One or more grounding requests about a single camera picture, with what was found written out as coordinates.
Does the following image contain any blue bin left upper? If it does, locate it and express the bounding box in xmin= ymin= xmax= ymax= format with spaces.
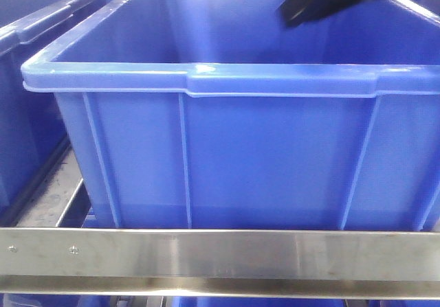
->
xmin=0 ymin=0 xmax=138 ymax=215

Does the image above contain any blue bin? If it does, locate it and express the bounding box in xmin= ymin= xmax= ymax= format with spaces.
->
xmin=21 ymin=0 xmax=439 ymax=231
xmin=0 ymin=0 xmax=138 ymax=215

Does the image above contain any stainless steel shelf rack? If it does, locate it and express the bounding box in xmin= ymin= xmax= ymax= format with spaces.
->
xmin=1 ymin=146 xmax=439 ymax=306

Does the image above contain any blue bin right upper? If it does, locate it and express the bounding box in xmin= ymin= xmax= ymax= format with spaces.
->
xmin=21 ymin=0 xmax=439 ymax=231

